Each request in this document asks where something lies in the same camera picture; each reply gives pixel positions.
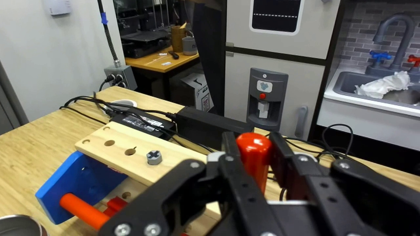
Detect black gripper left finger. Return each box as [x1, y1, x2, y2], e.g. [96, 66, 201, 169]
[97, 130, 286, 236]

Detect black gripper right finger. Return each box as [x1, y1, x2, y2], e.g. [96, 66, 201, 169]
[267, 130, 420, 236]

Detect orange handled screwdriver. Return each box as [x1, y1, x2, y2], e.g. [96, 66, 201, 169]
[235, 131, 273, 195]

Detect grey toy screw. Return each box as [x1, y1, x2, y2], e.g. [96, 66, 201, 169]
[146, 150, 164, 167]

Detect blue wooden toy tool box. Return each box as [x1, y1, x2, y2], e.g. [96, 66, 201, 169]
[34, 121, 221, 234]

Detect thick black power brick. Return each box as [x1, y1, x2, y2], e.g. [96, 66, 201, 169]
[175, 106, 256, 151]

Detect white toy fridge cabinet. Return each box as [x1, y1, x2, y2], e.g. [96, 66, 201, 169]
[225, 0, 343, 142]

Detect white printed carton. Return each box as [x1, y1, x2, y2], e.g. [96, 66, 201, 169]
[180, 71, 215, 113]

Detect white toy kitchen counter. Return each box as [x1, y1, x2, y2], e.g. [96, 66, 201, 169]
[315, 0, 420, 152]

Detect flat black power adapter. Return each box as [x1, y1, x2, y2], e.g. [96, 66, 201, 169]
[109, 109, 177, 142]

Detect white cloth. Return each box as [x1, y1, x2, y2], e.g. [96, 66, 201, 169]
[353, 70, 412, 101]

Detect white round table grommet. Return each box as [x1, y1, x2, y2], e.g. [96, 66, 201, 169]
[109, 98, 138, 110]

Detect wooden background desk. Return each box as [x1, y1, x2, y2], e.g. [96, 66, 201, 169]
[123, 45, 202, 100]

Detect brown cylinder cup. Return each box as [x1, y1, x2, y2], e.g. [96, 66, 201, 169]
[169, 24, 189, 53]

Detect black desktop machine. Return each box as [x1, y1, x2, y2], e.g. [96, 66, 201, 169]
[120, 30, 172, 58]

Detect black cable tangle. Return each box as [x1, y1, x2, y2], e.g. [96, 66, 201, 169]
[280, 123, 356, 165]

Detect black adapter power cables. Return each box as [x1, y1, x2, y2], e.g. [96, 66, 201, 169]
[59, 92, 181, 126]

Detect grey electrical wall box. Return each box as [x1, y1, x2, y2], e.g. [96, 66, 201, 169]
[104, 64, 138, 91]

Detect black wall conduit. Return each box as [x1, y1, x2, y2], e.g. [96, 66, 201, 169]
[96, 0, 123, 70]

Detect white wall thermostat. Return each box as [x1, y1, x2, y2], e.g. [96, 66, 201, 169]
[43, 0, 72, 17]

